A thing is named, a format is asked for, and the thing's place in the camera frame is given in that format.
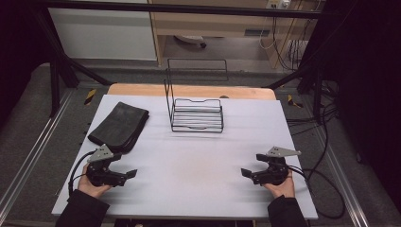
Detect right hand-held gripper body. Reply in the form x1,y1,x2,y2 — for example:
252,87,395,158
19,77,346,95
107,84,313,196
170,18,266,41
252,146,302,186

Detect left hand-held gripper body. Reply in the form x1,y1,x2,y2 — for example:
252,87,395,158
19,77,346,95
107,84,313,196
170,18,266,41
86,144,127,187

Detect dark grey towel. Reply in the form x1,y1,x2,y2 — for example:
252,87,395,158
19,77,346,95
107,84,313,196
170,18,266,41
87,101,150,155

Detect black wire rack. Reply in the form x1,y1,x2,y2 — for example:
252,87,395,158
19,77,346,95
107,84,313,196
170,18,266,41
164,58,230,133

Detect person's right hand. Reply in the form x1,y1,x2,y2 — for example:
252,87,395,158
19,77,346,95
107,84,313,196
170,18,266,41
264,172,296,199

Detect person's left hand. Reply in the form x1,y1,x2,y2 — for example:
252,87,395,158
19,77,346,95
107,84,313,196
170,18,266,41
78,164,112,199

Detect white table board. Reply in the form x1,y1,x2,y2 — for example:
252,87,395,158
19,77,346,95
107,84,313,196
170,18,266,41
51,94,319,220

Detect yellow black tape strip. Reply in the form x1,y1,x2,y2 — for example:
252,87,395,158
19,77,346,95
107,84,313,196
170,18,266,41
287,94,304,109
83,88,97,106

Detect black metal stand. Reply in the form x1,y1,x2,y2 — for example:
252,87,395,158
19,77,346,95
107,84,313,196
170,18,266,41
265,55,326,125
33,9,113,118

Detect white cabinet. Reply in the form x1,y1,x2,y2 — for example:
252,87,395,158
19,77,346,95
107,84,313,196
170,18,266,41
47,0,158,61

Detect black curtain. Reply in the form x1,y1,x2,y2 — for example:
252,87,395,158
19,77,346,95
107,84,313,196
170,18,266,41
321,0,401,206
0,0,53,131

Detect office chair base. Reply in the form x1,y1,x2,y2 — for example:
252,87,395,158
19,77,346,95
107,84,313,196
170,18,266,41
173,34,208,49

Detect light wooden desk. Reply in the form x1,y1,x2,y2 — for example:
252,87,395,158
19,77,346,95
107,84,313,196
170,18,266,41
147,0,323,70

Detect white power strip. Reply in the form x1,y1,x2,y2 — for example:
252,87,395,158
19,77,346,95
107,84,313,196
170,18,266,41
266,0,291,10

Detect left hand-held gripper cable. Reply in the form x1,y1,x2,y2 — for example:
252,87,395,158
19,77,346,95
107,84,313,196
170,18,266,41
68,150,96,195

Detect hand-held gripper cable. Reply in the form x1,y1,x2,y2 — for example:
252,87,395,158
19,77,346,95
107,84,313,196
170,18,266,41
287,165,346,220
68,150,96,195

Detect right hand-held gripper cable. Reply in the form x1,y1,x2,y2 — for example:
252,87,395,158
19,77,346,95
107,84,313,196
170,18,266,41
287,165,346,220

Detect aluminium floor rail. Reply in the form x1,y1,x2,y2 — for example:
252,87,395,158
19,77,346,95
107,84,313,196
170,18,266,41
0,89,76,216
310,125,371,227

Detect black floor cable bundle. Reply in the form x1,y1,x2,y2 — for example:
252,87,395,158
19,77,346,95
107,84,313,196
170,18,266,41
285,79,340,137

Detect cables under desk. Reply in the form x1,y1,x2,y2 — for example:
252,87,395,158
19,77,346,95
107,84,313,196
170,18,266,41
258,0,323,72

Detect black frame crossbar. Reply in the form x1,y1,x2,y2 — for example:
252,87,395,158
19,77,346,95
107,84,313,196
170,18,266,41
32,0,327,20

